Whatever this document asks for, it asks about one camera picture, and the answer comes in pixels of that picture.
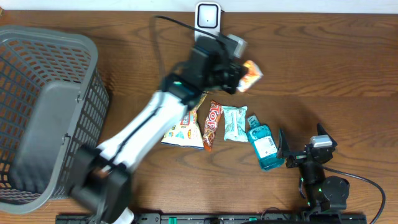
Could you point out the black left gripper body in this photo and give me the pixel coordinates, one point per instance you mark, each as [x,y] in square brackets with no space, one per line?
[225,71]

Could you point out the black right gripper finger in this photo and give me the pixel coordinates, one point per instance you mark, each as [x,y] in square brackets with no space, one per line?
[283,147]
[325,130]

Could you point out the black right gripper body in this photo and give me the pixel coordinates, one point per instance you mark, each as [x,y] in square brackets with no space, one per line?
[297,157]

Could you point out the orange small snack packet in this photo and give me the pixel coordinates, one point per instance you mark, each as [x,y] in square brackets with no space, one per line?
[252,75]

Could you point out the light blue snack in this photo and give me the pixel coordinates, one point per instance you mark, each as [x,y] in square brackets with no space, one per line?
[235,123]

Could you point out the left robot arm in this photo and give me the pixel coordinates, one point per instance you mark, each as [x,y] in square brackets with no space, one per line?
[100,177]

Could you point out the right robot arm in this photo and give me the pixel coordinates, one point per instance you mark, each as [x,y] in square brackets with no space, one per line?
[324,194]

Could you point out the white barcode scanner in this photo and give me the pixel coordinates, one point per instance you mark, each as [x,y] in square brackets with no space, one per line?
[208,17]

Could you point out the blue mouthwash bottle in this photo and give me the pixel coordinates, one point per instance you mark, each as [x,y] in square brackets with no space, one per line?
[260,136]

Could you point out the red Top candy bar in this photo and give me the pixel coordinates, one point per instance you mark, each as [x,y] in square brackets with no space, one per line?
[211,125]

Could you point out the yellow snack bag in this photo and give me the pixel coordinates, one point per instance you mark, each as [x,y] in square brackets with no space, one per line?
[186,133]

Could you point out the grey plastic basket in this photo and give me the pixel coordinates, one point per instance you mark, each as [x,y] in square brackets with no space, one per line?
[53,100]

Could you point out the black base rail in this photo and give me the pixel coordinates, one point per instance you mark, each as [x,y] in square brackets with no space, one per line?
[269,217]

